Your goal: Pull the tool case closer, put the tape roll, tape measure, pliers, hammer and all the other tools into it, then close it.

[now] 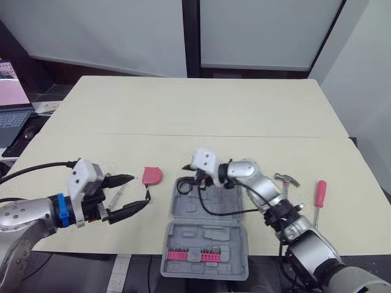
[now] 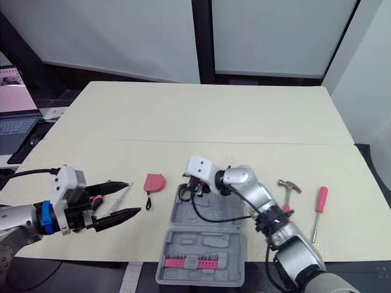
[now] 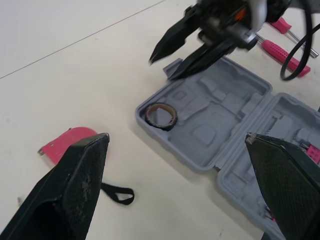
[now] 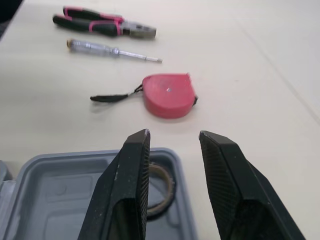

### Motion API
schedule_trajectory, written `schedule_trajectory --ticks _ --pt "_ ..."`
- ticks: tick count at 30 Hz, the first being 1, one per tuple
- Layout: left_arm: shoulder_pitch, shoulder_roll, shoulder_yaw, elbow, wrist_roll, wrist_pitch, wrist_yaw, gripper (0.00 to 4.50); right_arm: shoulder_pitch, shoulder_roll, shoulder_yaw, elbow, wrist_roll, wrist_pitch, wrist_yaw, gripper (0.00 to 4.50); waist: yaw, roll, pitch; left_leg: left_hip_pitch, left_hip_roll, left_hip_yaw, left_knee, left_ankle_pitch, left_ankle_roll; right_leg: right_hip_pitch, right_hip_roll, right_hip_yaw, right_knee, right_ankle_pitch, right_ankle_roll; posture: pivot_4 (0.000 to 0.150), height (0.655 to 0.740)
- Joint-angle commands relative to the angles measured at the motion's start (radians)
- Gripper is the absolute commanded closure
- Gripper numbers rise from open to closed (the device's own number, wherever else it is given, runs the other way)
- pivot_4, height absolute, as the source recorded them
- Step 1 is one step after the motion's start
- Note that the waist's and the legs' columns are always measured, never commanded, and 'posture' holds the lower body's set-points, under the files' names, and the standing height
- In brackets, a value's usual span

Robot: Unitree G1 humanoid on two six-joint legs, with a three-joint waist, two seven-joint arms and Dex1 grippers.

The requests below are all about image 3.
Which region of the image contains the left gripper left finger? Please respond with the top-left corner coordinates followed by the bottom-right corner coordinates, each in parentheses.
top-left (0, 132), bottom-right (110, 240)

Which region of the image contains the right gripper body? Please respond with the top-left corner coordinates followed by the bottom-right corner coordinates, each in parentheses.
top-left (186, 0), bottom-right (251, 48)

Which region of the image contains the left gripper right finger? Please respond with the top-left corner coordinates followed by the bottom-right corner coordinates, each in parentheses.
top-left (244, 132), bottom-right (320, 240)

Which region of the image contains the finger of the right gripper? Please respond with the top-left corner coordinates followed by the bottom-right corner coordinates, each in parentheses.
top-left (174, 39), bottom-right (236, 80)
top-left (148, 6), bottom-right (204, 67)

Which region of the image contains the grey tool case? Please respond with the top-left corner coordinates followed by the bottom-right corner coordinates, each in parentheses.
top-left (135, 57), bottom-right (320, 238)

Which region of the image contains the pink tape measure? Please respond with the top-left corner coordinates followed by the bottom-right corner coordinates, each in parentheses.
top-left (37, 126), bottom-right (135, 207)

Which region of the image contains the black tape roll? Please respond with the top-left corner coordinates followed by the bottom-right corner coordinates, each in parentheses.
top-left (144, 103), bottom-right (178, 132)

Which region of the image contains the small pink piece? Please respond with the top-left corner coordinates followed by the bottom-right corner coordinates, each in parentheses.
top-left (306, 146), bottom-right (320, 165)

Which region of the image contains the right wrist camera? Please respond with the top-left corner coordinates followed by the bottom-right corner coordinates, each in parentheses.
top-left (246, 0), bottom-right (269, 31)

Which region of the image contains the pink-handled screwdriver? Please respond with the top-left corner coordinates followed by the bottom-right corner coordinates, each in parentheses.
top-left (269, 16), bottom-right (319, 58)

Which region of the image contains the pink-handled hammer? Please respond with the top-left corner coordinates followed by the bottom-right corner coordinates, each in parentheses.
top-left (236, 26), bottom-right (312, 77)

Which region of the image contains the black cable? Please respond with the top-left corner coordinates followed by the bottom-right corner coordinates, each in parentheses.
top-left (279, 0), bottom-right (320, 82)

